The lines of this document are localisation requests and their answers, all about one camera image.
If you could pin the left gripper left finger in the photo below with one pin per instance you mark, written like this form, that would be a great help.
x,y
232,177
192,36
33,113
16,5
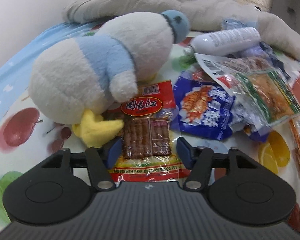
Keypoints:
x,y
99,161

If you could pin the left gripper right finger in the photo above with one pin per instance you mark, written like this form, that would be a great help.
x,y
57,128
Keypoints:
x,y
198,160

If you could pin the red sausage snack packet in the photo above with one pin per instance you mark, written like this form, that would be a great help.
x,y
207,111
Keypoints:
x,y
149,137

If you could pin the blue spicy snack bag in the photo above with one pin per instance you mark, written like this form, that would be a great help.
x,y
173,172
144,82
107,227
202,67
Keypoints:
x,y
207,110

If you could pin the green bean cartilage snack packet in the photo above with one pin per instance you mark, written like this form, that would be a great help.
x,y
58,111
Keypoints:
x,y
270,94

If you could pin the fruit print tablecloth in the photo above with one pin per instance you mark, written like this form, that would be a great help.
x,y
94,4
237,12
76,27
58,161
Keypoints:
x,y
27,136

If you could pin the white blue plush penguin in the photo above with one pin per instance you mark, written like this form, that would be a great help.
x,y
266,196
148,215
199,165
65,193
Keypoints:
x,y
77,79

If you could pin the clear barcode snack packet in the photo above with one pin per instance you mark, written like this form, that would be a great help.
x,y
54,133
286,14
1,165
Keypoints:
x,y
226,71

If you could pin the white spray bottle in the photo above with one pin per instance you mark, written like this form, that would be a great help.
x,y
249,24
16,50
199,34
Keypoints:
x,y
224,42

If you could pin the blue facial tissue pack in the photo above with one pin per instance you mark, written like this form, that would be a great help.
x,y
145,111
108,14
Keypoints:
x,y
261,50

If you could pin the grey blanket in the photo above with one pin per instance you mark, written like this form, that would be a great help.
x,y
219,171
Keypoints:
x,y
204,15

